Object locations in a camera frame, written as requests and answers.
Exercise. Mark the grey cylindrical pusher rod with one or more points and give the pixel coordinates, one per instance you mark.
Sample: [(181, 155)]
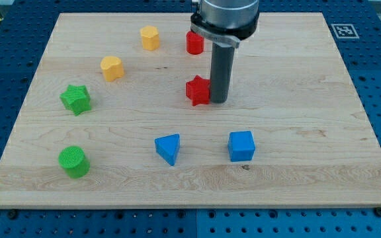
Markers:
[(220, 72)]

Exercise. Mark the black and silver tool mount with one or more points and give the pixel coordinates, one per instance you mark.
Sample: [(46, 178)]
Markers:
[(228, 36)]

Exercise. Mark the red star block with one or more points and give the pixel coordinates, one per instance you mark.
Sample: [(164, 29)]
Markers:
[(198, 90)]

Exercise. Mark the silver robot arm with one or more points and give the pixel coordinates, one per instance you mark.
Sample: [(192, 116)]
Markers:
[(225, 23)]

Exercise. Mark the green star block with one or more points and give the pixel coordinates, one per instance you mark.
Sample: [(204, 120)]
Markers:
[(76, 99)]

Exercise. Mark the red cylinder block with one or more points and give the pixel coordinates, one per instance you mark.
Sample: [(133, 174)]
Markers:
[(194, 43)]

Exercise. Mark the blue cube block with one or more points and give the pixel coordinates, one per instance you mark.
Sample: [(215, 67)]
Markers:
[(241, 146)]

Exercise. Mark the blue triangle block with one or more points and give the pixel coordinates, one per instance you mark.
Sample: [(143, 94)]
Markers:
[(168, 148)]

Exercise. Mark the yellow heart block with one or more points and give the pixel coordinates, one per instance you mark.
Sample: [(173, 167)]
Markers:
[(112, 68)]

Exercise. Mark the white fiducial marker tag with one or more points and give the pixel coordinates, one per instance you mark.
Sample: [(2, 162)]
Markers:
[(344, 31)]

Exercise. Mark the light wooden board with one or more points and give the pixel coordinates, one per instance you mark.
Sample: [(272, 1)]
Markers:
[(315, 147)]

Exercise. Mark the green cylinder block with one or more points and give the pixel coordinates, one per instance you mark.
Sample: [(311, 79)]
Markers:
[(74, 162)]

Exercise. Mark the black board corner screw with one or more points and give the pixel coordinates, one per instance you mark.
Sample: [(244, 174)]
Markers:
[(377, 212), (12, 214)]

